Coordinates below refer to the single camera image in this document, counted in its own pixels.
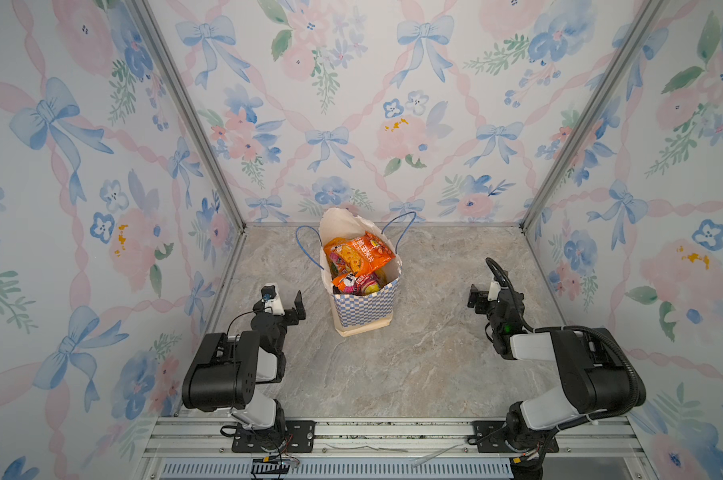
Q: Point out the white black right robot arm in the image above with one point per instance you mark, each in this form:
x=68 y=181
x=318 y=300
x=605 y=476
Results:
x=596 y=380

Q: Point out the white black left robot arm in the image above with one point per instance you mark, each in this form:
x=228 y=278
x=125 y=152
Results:
x=228 y=369

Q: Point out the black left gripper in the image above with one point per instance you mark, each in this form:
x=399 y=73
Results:
x=300 y=314

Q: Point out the aluminium corner post left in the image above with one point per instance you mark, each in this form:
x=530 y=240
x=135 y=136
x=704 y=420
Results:
x=157 y=45

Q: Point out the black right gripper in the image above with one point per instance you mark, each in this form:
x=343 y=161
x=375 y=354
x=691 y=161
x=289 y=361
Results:
x=472 y=297

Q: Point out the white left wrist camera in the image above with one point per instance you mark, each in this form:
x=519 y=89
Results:
x=271 y=300

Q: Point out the metal base rail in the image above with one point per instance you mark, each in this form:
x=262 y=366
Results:
x=389 y=448

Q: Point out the aluminium corner post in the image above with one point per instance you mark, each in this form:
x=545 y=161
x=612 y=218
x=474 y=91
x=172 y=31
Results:
x=637 y=33
x=157 y=45

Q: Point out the orange fruit candy pack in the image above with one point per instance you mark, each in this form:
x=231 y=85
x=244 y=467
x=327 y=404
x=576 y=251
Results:
x=338 y=265

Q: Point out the pink fruit candy pack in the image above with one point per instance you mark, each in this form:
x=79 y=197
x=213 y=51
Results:
x=356 y=285

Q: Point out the yellow mango gummy bag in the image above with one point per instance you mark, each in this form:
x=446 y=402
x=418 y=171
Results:
x=381 y=278

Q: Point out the orange snack packet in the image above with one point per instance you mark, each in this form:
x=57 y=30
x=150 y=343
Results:
x=366 y=254

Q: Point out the aluminium corner post right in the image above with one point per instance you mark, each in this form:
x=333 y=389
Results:
x=637 y=33

